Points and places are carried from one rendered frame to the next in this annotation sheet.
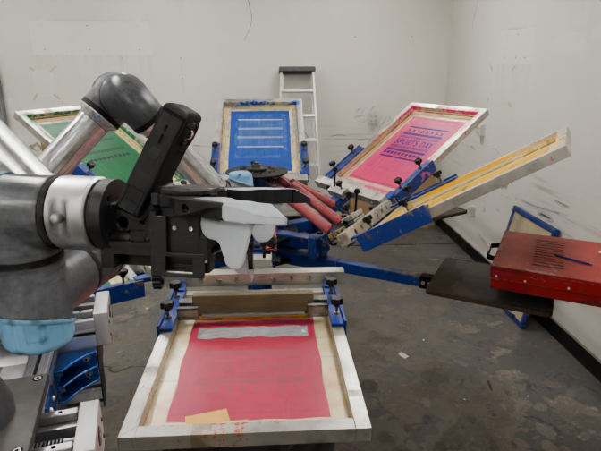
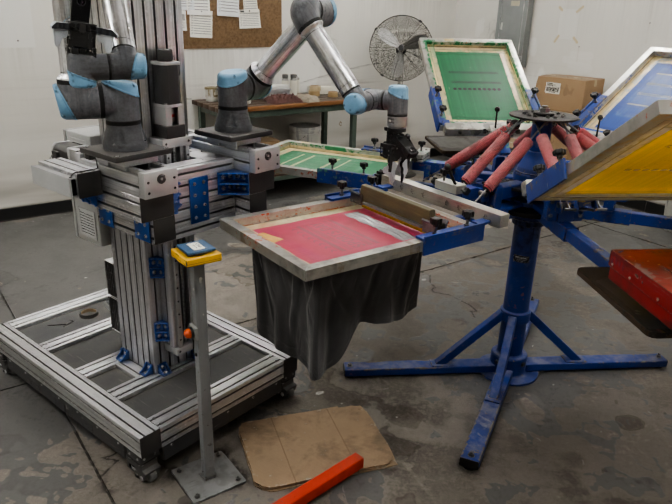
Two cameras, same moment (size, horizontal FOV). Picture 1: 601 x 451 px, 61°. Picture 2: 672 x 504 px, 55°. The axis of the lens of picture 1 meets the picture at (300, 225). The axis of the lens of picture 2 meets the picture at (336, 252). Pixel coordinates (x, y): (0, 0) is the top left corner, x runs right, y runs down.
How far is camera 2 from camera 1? 1.73 m
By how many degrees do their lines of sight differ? 54
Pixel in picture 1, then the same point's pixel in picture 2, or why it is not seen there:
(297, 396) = (321, 253)
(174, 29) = not seen: outside the picture
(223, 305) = (376, 199)
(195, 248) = (69, 43)
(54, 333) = (76, 79)
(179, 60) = not seen: outside the picture
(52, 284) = (76, 59)
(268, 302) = (401, 208)
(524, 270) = (631, 264)
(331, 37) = not seen: outside the picture
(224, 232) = (58, 33)
